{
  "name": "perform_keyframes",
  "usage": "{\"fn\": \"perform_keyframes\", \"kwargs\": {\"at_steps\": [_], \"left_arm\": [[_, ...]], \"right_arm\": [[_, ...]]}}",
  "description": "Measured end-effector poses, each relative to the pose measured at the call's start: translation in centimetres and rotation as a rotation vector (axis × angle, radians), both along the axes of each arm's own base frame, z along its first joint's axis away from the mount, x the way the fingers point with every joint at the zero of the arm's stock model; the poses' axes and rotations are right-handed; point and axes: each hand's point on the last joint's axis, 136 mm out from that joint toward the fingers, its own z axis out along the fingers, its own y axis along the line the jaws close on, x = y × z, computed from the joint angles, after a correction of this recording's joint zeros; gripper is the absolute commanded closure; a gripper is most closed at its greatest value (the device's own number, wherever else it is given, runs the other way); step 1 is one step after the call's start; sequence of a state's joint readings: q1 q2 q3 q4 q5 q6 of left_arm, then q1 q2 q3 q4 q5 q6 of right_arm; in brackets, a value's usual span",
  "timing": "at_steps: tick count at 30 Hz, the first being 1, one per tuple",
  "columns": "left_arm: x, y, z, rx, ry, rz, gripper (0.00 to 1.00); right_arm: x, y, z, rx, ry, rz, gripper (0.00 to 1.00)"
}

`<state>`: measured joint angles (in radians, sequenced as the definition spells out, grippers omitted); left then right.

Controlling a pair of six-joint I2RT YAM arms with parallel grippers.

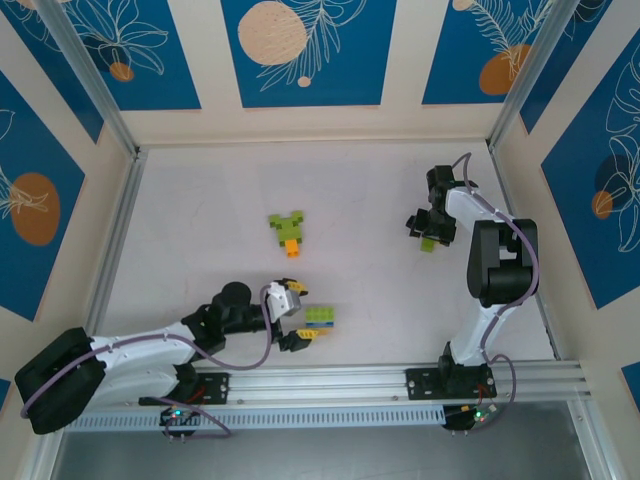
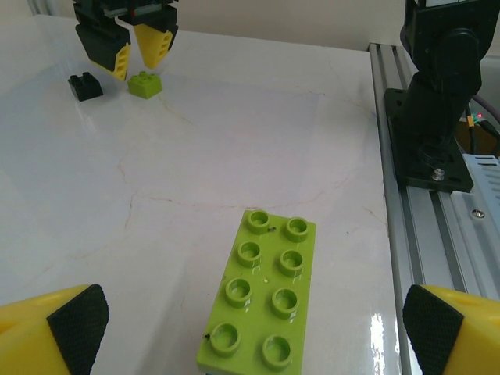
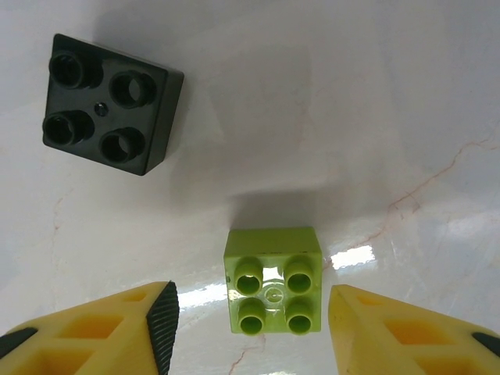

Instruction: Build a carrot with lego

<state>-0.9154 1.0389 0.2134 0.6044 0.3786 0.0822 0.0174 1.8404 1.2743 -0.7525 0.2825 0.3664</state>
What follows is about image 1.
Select aluminium frame post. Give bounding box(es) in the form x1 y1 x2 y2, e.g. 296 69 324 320
487 0 601 154
35 0 141 160

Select white slotted cable duct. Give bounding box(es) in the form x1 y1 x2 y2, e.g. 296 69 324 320
64 405 447 432

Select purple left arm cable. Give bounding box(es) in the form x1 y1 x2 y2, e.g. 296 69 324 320
19 283 275 441

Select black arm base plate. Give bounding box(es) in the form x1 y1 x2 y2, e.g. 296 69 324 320
139 372 231 407
405 366 499 401

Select grey metal sheet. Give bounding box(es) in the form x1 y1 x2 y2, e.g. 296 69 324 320
49 399 594 480

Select long aluminium mounting rail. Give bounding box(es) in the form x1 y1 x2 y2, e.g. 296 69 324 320
42 360 596 414

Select aluminium side rail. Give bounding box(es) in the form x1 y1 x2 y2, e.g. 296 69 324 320
72 149 149 372
487 142 564 362

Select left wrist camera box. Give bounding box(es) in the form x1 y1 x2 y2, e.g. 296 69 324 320
263 282 304 319

